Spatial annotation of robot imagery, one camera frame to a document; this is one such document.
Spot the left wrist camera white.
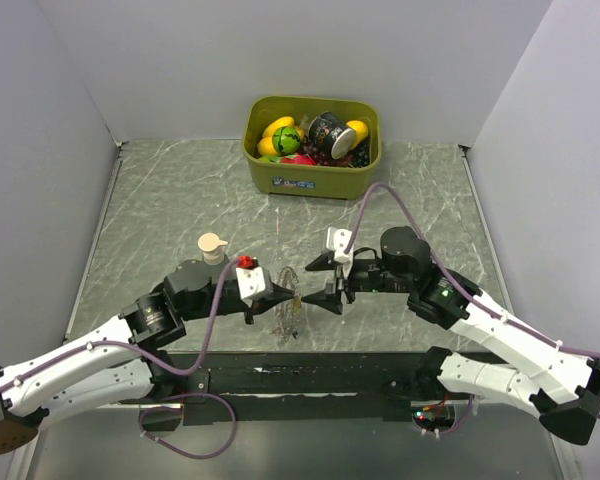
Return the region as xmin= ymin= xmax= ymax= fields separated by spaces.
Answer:
xmin=235 ymin=256 xmax=273 ymax=301

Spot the yellow toy mango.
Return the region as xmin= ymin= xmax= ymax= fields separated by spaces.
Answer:
xmin=262 ymin=116 xmax=295 ymax=138

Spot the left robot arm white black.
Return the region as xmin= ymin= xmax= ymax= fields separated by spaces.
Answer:
xmin=0 ymin=256 xmax=294 ymax=455

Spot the grey bottle with beige cap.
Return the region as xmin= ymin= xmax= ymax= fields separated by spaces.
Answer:
xmin=197 ymin=232 xmax=229 ymax=266

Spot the yellow toy lemon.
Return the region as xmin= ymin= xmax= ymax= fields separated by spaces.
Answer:
xmin=346 ymin=120 xmax=369 ymax=145

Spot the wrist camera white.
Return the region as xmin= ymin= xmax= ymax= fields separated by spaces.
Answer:
xmin=235 ymin=256 xmax=273 ymax=301
xmin=325 ymin=226 xmax=353 ymax=265

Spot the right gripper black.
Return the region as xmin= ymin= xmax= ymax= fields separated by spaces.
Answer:
xmin=301 ymin=252 xmax=413 ymax=314

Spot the large keyring with small rings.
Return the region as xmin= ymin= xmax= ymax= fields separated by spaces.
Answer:
xmin=273 ymin=266 xmax=302 ymax=345

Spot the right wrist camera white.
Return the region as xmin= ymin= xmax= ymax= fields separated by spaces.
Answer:
xmin=325 ymin=226 xmax=353 ymax=265

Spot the purple cable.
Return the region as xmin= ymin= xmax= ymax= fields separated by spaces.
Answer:
xmin=0 ymin=257 xmax=239 ymax=460
xmin=343 ymin=182 xmax=600 ymax=439

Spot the olive green plastic bin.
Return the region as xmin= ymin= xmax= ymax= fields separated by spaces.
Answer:
xmin=242 ymin=96 xmax=381 ymax=200

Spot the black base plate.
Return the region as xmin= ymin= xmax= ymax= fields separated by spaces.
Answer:
xmin=117 ymin=352 xmax=481 ymax=426

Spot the black paper cup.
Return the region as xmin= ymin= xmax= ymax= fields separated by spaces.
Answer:
xmin=308 ymin=112 xmax=356 ymax=159

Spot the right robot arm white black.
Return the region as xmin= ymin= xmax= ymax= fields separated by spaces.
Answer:
xmin=302 ymin=226 xmax=600 ymax=446

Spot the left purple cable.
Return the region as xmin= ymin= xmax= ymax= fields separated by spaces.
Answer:
xmin=0 ymin=257 xmax=239 ymax=460

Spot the red toy fruit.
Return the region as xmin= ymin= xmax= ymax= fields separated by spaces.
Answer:
xmin=279 ymin=154 xmax=316 ymax=166

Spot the green watermelon toy ball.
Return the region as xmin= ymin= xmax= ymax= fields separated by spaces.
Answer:
xmin=272 ymin=126 xmax=302 ymax=155

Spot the dark grapes bunch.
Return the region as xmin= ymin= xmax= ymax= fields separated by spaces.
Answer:
xmin=298 ymin=139 xmax=371 ymax=168

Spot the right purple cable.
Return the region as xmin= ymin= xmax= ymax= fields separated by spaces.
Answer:
xmin=343 ymin=182 xmax=600 ymax=439

